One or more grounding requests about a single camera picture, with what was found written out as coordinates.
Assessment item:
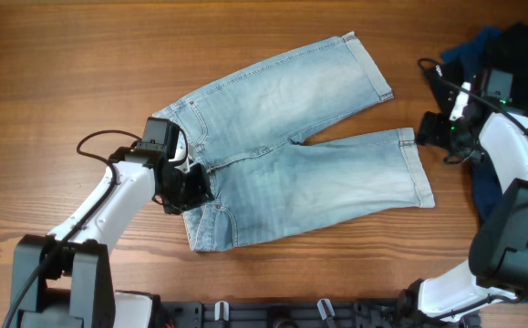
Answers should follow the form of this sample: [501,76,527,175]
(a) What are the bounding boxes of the light blue denim shorts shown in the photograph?
[158,33,435,251]

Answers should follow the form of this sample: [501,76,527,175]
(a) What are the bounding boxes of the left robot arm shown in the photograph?
[3,148,212,327]

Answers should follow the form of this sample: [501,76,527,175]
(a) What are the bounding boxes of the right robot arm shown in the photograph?
[395,113,528,327]

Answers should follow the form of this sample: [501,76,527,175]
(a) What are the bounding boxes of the dark blue folded garment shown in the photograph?
[440,26,528,304]

